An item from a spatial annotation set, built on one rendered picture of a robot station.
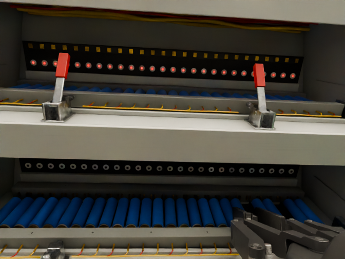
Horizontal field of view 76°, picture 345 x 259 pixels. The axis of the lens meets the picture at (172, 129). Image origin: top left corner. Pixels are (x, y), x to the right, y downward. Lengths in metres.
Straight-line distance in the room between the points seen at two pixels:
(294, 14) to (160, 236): 0.36
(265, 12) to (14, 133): 0.35
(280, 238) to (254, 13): 0.27
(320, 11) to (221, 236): 0.34
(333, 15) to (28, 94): 0.44
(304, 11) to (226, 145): 0.21
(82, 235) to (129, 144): 0.15
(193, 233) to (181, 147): 0.14
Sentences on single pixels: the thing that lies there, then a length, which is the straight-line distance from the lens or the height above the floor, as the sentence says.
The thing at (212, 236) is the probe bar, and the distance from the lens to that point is 0.36.
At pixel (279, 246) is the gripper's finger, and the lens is 0.25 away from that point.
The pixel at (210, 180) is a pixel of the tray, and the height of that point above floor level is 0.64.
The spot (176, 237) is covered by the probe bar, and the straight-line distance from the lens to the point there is 0.35.
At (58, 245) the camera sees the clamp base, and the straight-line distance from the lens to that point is 0.35.
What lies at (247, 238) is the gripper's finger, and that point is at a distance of 0.22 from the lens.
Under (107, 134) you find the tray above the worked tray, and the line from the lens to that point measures 0.28.
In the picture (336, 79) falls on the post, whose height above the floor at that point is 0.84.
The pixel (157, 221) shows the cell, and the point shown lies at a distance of 0.37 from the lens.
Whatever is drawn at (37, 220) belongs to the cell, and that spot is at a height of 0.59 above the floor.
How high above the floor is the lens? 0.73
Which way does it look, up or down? 2 degrees up
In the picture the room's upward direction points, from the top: 2 degrees clockwise
